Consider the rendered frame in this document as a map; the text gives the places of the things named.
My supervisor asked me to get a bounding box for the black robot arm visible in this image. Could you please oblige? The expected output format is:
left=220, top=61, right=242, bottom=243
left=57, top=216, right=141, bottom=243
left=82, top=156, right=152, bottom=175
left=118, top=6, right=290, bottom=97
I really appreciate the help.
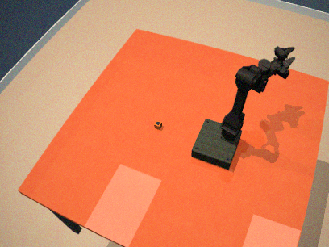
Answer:
left=220, top=59, right=289, bottom=144

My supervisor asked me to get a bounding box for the orange block with dark blue square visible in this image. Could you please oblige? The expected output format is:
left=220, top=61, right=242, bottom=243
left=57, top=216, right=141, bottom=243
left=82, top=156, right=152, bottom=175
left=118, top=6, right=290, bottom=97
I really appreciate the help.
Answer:
left=154, top=120, right=162, bottom=130

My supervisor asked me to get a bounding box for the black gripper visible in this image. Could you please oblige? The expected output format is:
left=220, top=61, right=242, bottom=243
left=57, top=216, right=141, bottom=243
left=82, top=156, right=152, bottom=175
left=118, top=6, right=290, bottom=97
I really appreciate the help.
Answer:
left=270, top=47, right=295, bottom=76

